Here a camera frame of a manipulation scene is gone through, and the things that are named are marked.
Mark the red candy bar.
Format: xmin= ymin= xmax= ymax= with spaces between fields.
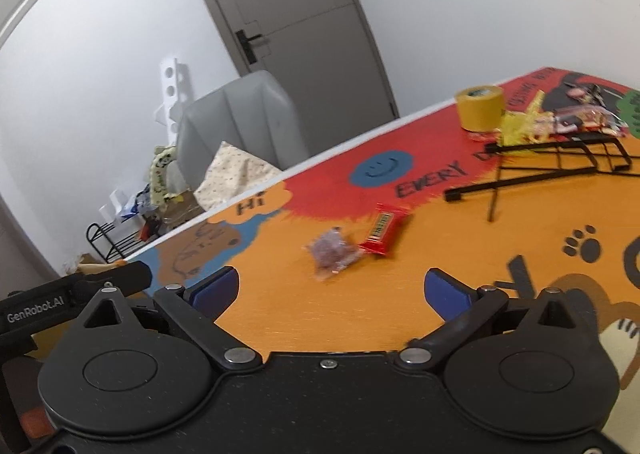
xmin=359 ymin=203 xmax=411 ymax=257

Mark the cardboard box on floor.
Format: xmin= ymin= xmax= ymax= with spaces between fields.
xmin=156 ymin=191 xmax=204 ymax=235

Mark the black shoe rack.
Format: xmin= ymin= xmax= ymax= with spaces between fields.
xmin=85 ymin=222 xmax=144 ymax=263

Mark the dotted beige cushion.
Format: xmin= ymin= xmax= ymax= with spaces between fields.
xmin=194 ymin=141 xmax=281 ymax=211

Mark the purple clear candy packet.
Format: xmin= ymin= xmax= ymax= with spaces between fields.
xmin=306 ymin=227 xmax=363 ymax=281

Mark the colourful cartoon table mat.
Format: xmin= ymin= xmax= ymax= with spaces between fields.
xmin=29 ymin=65 xmax=640 ymax=392

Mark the panda neck pillow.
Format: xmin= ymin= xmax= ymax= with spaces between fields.
xmin=149 ymin=145 xmax=178 ymax=207

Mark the yellow plastic bag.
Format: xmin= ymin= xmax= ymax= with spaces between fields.
xmin=498 ymin=90 xmax=549 ymax=145

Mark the yellow tape roll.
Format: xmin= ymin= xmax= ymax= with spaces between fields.
xmin=454 ymin=85 xmax=506 ymax=133

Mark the grey chair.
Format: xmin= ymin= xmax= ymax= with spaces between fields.
xmin=176 ymin=71 xmax=310 ymax=189

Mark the clear candy wrappers pile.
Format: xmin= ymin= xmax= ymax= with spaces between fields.
xmin=541 ymin=83 xmax=628 ymax=137

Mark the white perforated board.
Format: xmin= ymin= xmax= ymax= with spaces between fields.
xmin=154 ymin=56 xmax=191 ymax=145

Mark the grey door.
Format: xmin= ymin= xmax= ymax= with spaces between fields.
xmin=205 ymin=0 xmax=398 ymax=154

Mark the black wire rack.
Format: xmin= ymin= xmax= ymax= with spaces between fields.
xmin=444 ymin=133 xmax=639 ymax=222

